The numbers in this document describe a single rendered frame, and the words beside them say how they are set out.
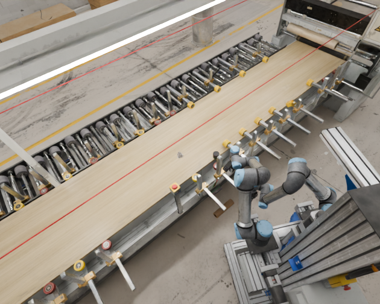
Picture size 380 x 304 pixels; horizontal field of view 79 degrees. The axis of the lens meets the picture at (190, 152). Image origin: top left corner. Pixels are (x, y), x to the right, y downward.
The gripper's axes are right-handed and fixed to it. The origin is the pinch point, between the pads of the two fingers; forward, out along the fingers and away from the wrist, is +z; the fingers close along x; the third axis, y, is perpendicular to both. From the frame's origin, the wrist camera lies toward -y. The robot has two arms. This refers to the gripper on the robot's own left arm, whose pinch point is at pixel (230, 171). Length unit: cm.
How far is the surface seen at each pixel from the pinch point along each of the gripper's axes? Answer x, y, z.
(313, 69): 45, 208, 10
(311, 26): 88, 250, -19
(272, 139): 9, 84, 29
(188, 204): 11, -45, 29
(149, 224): 23, -86, 37
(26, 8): 719, -21, 48
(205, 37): 318, 251, 82
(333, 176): -63, 150, 100
